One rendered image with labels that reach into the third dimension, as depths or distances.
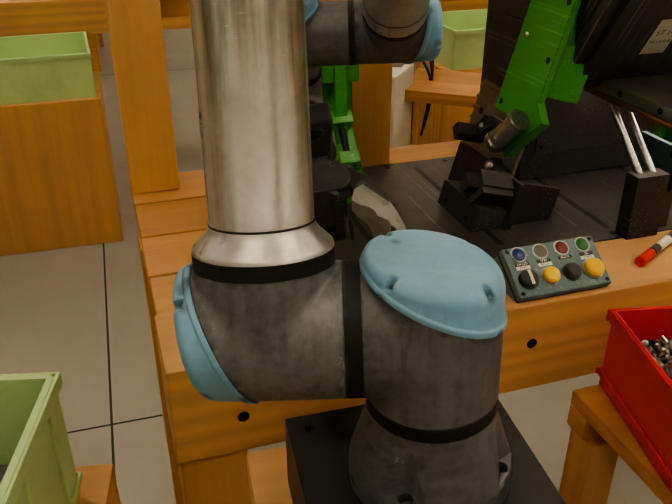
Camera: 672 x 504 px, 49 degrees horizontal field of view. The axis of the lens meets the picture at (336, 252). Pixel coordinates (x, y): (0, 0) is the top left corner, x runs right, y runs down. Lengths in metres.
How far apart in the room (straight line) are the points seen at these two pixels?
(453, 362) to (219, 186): 0.22
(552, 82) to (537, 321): 0.38
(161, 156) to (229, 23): 0.91
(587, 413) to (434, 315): 0.55
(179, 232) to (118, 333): 1.40
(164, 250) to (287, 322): 0.70
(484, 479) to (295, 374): 0.19
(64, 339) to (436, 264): 2.20
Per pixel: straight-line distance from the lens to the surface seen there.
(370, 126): 1.53
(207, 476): 1.06
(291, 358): 0.58
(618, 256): 1.24
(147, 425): 2.27
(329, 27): 0.89
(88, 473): 0.99
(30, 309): 2.91
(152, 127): 1.43
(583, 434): 1.10
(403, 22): 0.84
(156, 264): 1.21
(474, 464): 0.66
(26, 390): 0.88
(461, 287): 0.56
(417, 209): 1.32
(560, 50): 1.22
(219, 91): 0.55
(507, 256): 1.08
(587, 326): 1.15
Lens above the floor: 1.45
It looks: 28 degrees down
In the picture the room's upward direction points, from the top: straight up
